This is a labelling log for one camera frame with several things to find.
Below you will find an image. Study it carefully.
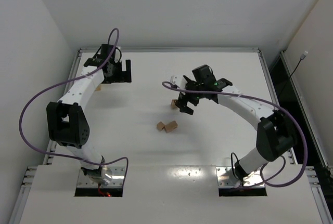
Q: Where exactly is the purple cable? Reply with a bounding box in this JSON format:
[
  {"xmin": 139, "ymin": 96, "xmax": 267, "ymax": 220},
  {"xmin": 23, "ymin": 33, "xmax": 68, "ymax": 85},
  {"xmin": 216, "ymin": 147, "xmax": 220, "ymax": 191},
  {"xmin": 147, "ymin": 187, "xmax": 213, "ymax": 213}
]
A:
[
  {"xmin": 18, "ymin": 28, "xmax": 130, "ymax": 175},
  {"xmin": 161, "ymin": 81, "xmax": 309, "ymax": 187}
]

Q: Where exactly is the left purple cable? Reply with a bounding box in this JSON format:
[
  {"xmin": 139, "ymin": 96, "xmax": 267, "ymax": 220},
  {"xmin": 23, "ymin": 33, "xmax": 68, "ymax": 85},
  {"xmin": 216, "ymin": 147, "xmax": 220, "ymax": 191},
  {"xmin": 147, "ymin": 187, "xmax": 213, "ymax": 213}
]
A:
[{"xmin": 18, "ymin": 28, "xmax": 130, "ymax": 175}]

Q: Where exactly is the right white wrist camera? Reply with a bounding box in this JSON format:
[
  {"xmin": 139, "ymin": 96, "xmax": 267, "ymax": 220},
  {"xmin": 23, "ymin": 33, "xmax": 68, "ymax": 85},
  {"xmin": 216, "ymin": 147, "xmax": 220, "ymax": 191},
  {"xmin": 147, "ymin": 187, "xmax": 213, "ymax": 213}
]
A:
[{"xmin": 170, "ymin": 75, "xmax": 187, "ymax": 89}]

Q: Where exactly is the black wall cable white plug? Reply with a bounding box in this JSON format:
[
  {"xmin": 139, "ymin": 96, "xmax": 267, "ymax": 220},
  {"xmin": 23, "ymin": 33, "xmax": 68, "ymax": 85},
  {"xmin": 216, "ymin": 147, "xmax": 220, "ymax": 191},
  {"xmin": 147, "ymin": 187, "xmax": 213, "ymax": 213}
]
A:
[{"xmin": 284, "ymin": 50, "xmax": 309, "ymax": 88}]

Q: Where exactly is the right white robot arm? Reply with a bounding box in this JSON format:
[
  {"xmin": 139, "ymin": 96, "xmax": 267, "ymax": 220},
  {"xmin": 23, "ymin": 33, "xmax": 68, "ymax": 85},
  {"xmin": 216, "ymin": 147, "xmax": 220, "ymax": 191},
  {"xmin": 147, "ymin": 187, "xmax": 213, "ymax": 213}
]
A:
[{"xmin": 170, "ymin": 64, "xmax": 297, "ymax": 180}]

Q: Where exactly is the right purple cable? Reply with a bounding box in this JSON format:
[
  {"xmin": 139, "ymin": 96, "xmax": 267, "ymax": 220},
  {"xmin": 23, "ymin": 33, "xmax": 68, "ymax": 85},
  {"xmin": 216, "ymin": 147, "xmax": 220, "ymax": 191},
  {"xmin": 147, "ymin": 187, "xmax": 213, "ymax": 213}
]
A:
[{"xmin": 161, "ymin": 81, "xmax": 309, "ymax": 187}]

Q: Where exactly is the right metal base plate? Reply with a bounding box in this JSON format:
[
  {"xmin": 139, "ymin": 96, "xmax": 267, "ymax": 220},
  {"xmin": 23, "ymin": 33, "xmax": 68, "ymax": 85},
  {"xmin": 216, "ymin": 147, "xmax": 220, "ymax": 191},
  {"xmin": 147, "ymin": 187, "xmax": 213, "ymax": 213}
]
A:
[{"xmin": 216, "ymin": 166, "xmax": 265, "ymax": 189}]

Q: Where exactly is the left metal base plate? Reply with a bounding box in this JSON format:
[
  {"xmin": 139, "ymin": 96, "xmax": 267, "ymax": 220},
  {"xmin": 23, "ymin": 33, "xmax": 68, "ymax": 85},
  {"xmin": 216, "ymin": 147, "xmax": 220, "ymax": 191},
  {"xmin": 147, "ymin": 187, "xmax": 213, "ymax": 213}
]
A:
[{"xmin": 76, "ymin": 166, "xmax": 125, "ymax": 189}]

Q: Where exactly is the wooden block stack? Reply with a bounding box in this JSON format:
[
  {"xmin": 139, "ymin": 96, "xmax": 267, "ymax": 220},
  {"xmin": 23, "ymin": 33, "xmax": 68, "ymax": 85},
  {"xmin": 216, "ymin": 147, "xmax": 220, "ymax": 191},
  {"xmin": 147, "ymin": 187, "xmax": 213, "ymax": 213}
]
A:
[{"xmin": 164, "ymin": 121, "xmax": 178, "ymax": 133}]

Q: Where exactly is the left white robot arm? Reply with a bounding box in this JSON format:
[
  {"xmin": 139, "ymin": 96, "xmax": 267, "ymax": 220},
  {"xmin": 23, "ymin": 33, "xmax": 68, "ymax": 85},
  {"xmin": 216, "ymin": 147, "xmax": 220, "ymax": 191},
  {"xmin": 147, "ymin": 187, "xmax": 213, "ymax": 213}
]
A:
[{"xmin": 46, "ymin": 44, "xmax": 132, "ymax": 177}]

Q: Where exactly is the small wooden cube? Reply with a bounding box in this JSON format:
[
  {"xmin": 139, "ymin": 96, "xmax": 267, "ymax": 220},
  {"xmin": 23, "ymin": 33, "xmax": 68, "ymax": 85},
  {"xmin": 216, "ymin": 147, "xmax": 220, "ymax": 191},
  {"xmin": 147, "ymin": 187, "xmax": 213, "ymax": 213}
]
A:
[{"xmin": 156, "ymin": 122, "xmax": 165, "ymax": 131}]

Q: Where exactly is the metal base plate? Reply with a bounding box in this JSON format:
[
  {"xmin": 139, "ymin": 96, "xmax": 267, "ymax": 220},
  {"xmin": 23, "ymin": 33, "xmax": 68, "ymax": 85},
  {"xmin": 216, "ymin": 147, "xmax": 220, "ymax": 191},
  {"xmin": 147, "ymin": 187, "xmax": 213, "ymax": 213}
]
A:
[
  {"xmin": 76, "ymin": 166, "xmax": 125, "ymax": 189},
  {"xmin": 216, "ymin": 166, "xmax": 265, "ymax": 189}
]

